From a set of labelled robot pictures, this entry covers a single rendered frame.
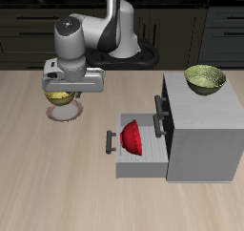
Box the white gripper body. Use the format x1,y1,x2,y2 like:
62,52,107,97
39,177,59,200
41,66,107,94

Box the yellow bowl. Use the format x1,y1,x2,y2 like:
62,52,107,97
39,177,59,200
43,91,77,107

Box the white plate with pink rim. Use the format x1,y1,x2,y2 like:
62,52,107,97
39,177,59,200
45,99,85,123

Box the red bowl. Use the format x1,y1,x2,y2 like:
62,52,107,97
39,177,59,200
119,118,144,157

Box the green bowl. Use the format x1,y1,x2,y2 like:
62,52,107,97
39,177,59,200
184,64,228,97

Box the dark kitchen cupboards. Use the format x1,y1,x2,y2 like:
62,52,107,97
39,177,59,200
0,0,244,72

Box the grey cabinet drawer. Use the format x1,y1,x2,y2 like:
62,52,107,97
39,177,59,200
105,112,170,179

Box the grey cabinet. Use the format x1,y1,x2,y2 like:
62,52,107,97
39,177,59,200
152,71,241,184

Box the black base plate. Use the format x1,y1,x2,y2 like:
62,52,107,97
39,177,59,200
86,38,160,68

